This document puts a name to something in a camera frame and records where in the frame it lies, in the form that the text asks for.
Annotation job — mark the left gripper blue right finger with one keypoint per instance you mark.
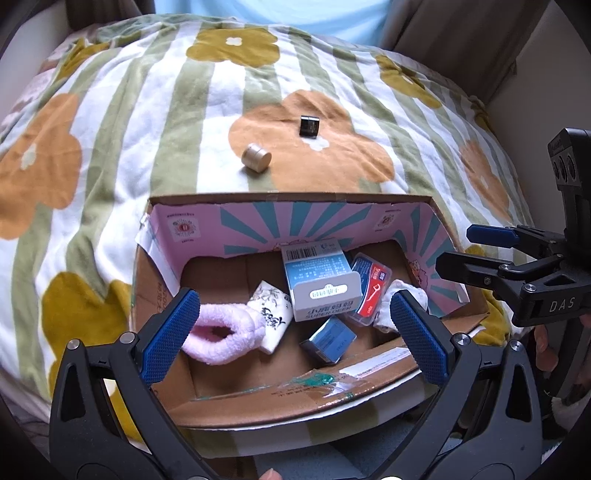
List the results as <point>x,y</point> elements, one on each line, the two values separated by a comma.
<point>452,363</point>

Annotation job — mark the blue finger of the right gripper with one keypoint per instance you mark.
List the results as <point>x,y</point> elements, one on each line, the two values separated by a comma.
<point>492,235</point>
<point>477,271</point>

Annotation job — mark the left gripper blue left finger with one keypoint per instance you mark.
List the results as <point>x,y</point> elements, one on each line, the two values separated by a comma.
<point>145,361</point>

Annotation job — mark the grey white sock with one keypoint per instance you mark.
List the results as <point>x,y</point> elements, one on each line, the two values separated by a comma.
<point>398,304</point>

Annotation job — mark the pink fluffy sock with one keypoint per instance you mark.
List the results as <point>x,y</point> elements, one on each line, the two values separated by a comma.
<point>223,333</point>

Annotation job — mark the clear floss pick case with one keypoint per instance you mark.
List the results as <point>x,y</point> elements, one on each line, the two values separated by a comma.
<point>375,279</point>

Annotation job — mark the small dark blue box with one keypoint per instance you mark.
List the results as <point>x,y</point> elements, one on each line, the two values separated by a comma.
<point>330,341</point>

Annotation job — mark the white patterned tissue pack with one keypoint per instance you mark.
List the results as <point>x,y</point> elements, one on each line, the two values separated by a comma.
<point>275,307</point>

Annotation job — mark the blue white carton box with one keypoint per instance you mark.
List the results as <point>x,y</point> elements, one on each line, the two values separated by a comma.
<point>320,279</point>

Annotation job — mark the small black jar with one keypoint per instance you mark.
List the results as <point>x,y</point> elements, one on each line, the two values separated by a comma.
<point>309,126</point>

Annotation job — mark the person's right hand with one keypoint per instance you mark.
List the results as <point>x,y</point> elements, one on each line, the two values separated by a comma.
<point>547,358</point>

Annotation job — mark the person's left hand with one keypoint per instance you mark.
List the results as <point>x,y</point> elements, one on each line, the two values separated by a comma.
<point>271,474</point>

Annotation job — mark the open cardboard box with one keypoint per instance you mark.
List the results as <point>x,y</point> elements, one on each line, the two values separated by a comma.
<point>223,245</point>

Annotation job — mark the right brown curtain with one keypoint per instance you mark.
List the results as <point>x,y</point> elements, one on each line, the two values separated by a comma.
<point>474,43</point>

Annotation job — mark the light blue sheet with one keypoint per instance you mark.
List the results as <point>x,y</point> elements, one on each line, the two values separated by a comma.
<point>356,21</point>

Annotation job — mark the green striped floral blanket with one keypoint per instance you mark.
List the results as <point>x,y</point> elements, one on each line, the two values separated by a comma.
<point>160,106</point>

